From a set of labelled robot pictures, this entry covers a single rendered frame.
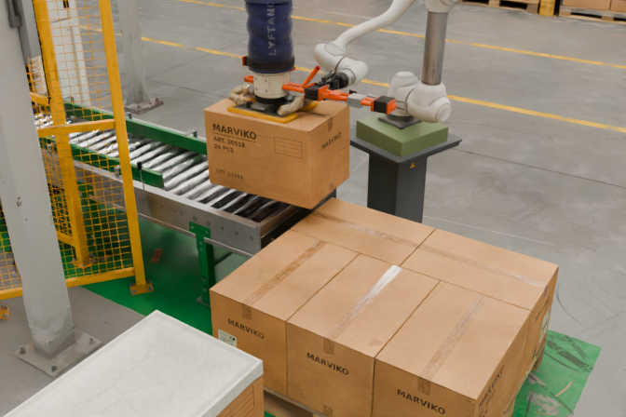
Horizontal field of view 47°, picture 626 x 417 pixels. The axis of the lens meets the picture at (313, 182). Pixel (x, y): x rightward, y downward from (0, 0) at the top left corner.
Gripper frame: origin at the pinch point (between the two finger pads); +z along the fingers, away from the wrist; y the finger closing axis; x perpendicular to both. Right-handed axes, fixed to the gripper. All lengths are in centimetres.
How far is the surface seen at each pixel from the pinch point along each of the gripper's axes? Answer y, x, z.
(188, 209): 64, 56, 34
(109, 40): -21, 87, 43
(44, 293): 81, 81, 106
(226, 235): 70, 32, 34
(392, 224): 66, -36, -12
